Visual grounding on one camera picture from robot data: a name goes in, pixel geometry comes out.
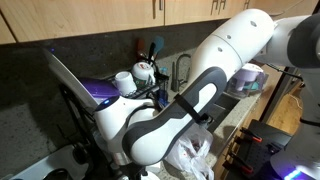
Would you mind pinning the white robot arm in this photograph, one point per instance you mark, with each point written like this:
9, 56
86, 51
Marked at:
252, 34

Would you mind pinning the purple plastic bowl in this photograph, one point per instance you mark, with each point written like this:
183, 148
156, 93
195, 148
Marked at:
100, 88

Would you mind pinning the water filter pitcher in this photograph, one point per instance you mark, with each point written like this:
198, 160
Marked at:
249, 79

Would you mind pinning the large white plate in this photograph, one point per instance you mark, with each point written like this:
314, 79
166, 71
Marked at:
68, 79

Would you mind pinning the white patterned mug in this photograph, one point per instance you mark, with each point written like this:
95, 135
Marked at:
143, 74

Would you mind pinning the black wire dish rack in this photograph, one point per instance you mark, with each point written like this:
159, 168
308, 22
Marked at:
80, 110

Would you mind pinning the curved metal faucet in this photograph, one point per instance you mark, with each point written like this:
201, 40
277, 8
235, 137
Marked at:
180, 72

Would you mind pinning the white plastic shopping bag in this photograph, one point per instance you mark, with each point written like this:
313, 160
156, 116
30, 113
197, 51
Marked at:
189, 152

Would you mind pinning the stainless steel sink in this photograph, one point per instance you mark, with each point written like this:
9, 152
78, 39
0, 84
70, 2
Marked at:
222, 107

